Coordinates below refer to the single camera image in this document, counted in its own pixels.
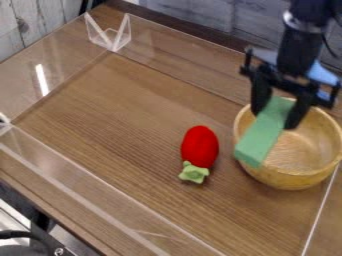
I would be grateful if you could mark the green foam stick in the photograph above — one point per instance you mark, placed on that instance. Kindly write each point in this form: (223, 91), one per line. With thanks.
(261, 135)

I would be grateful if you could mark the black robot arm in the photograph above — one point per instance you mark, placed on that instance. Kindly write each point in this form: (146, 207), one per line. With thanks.
(291, 67)

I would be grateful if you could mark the brown wooden bowl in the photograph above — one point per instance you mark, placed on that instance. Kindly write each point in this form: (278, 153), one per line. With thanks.
(306, 154)

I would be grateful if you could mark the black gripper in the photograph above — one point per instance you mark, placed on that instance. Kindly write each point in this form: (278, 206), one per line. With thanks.
(321, 95)

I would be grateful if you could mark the red plush strawberry toy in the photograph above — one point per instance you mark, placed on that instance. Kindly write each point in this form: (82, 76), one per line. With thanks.
(199, 150)

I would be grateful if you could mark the black metal stand bracket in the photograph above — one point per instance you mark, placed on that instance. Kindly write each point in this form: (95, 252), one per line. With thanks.
(42, 243)

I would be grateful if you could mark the clear acrylic tray wall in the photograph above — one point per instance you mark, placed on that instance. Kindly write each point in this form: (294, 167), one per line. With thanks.
(96, 103)

